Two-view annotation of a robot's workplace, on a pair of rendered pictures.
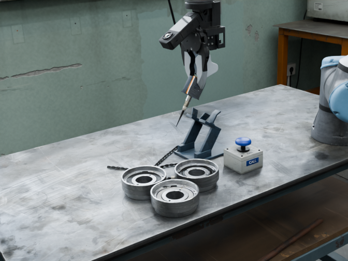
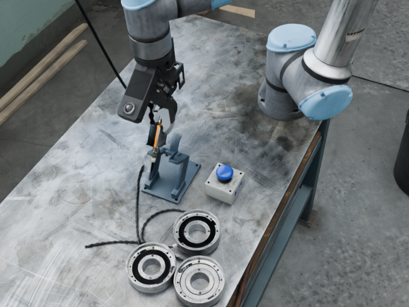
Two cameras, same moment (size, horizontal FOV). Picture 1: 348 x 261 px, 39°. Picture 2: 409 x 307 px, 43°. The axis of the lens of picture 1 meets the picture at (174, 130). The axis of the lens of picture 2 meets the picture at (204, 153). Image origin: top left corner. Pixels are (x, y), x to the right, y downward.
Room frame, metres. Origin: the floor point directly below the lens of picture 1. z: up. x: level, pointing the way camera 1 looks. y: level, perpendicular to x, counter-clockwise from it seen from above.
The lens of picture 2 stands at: (0.50, 0.19, 1.80)
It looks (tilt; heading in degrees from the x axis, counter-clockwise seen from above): 50 degrees down; 333
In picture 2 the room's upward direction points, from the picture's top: 4 degrees counter-clockwise
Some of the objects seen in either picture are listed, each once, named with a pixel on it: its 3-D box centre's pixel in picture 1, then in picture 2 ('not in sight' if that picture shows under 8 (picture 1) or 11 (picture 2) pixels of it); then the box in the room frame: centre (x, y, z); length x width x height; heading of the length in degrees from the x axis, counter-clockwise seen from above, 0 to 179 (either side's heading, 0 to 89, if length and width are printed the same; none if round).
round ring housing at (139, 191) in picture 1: (144, 183); (151, 268); (1.02, 0.08, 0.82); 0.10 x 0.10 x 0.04
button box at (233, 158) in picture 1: (245, 156); (226, 181); (1.13, -0.18, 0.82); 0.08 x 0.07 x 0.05; 122
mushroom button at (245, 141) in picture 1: (243, 147); (224, 176); (1.13, -0.17, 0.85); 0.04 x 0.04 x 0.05
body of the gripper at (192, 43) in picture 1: (202, 26); (157, 71); (1.23, -0.08, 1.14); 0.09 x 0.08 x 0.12; 125
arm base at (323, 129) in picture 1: (339, 119); (286, 87); (1.30, -0.47, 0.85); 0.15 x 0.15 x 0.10
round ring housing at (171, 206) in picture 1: (175, 198); (199, 282); (0.94, 0.00, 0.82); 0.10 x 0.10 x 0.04
